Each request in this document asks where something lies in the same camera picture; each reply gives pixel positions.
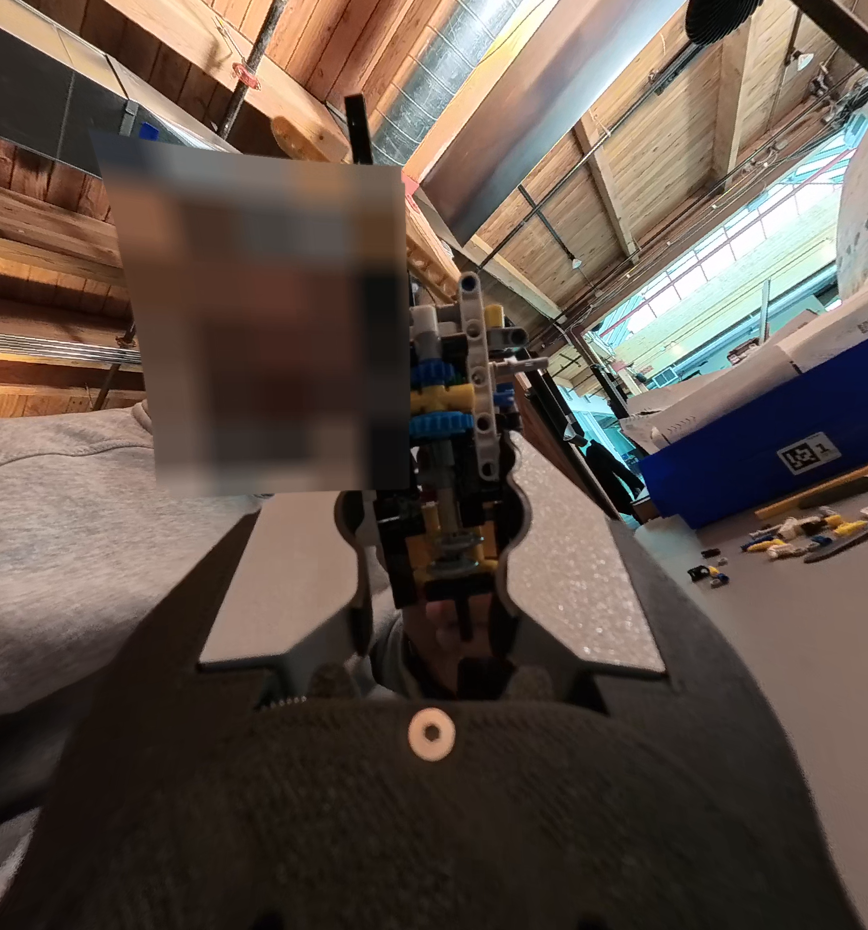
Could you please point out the black yellow lego model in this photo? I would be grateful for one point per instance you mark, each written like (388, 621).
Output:
(470, 349)

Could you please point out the blue storage bin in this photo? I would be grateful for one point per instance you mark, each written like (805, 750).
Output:
(732, 450)

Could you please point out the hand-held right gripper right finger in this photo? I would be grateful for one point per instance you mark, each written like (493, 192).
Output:
(586, 581)

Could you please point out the black round ceiling lamp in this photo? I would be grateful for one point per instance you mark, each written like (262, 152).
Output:
(721, 18)

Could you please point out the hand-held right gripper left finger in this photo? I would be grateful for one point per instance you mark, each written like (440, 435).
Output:
(281, 581)

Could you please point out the corrugated silver air duct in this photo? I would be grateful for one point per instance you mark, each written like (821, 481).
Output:
(441, 72)

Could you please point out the pile of loose lego pieces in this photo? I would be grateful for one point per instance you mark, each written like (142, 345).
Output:
(794, 527)

